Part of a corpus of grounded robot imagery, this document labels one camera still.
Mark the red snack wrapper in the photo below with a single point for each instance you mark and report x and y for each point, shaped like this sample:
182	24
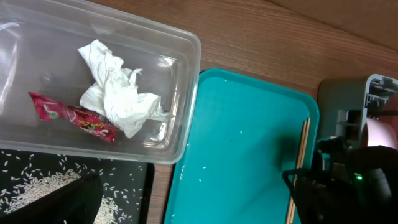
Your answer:
87	120

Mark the white tissue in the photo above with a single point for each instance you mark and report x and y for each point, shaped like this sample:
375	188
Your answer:
114	93

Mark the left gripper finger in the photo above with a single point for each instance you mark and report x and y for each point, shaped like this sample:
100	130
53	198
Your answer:
76	202

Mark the teal serving tray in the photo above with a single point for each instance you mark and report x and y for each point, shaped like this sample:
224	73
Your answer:
245	132

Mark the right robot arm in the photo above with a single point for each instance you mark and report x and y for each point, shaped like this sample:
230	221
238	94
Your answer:
359	187

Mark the grey dishwasher rack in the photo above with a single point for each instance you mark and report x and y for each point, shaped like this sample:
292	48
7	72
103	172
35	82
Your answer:
346	103

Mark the white bowl with rice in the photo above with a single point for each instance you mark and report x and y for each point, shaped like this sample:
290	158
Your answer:
381	125

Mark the pile of rice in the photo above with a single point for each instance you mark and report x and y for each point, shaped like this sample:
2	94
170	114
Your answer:
37	189

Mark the clear plastic bin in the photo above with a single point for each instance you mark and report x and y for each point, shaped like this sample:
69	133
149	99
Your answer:
39	53

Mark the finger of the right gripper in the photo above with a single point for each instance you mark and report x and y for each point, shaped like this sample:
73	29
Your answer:
291	176

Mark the black plastic tray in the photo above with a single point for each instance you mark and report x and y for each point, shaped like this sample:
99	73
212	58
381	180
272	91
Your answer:
124	186

